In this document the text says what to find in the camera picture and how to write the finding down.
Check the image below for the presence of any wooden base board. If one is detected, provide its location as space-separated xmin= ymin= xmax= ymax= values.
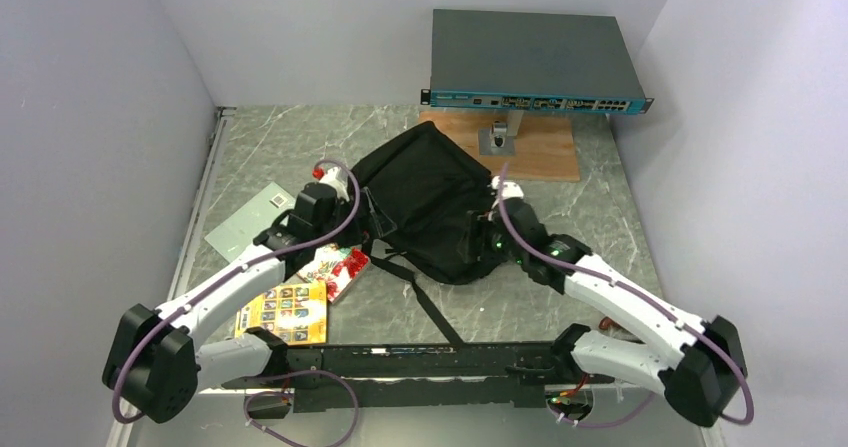
xmin=418 ymin=111 xmax=580 ymax=182

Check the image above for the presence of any grey metal stand bracket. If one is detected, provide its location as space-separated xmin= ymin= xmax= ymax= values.
xmin=478 ymin=110 xmax=523 ymax=157

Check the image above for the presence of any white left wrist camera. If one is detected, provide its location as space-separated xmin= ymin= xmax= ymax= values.
xmin=313 ymin=167 xmax=350 ymax=200

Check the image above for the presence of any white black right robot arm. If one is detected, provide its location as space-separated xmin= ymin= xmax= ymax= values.
xmin=459 ymin=197 xmax=755 ymax=427

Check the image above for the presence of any teal network switch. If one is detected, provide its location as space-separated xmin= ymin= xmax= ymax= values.
xmin=420 ymin=9 xmax=654 ymax=115

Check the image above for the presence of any yellow picture book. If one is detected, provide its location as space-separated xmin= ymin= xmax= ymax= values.
xmin=234 ymin=281 xmax=328 ymax=345

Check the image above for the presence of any red colourful book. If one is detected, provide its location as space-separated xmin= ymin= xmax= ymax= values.
xmin=297 ymin=244 xmax=370 ymax=304

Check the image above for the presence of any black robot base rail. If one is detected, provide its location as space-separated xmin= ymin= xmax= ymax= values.
xmin=225 ymin=341 xmax=584 ymax=413

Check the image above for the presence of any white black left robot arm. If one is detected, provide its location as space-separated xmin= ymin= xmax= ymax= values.
xmin=102 ymin=178 xmax=367 ymax=424

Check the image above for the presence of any aluminium frame rail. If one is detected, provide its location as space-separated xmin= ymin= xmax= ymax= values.
xmin=105 ymin=107 xmax=238 ymax=447

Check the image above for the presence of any grey notebook with label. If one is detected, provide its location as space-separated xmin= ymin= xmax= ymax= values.
xmin=204 ymin=182 xmax=295 ymax=262

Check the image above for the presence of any black student backpack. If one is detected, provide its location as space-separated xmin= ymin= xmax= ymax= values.
xmin=351 ymin=121 xmax=502 ymax=346

